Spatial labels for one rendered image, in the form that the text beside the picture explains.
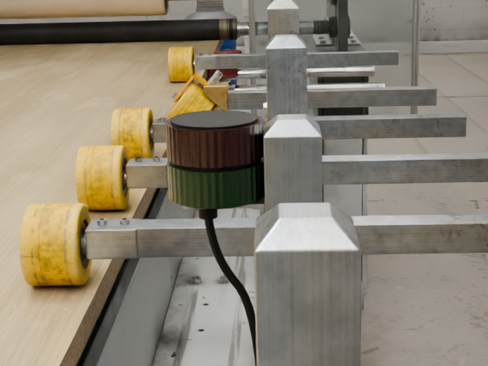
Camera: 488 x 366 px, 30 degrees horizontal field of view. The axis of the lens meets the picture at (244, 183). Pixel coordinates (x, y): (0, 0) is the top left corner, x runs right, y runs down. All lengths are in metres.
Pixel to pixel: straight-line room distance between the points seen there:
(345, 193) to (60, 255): 2.15
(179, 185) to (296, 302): 0.26
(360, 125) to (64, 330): 0.67
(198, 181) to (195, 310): 1.01
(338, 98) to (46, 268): 0.84
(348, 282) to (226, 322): 1.20
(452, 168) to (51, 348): 0.56
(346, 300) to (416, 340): 2.60
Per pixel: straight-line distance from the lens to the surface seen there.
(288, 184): 0.55
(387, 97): 1.61
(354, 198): 2.97
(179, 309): 1.55
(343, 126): 1.35
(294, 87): 0.79
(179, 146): 0.54
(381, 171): 1.12
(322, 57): 2.09
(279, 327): 0.31
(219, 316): 1.52
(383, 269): 3.46
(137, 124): 1.35
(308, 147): 0.54
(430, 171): 1.12
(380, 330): 2.96
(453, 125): 1.38
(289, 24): 1.03
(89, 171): 1.11
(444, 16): 9.47
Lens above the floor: 1.23
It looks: 15 degrees down
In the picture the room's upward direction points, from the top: 2 degrees counter-clockwise
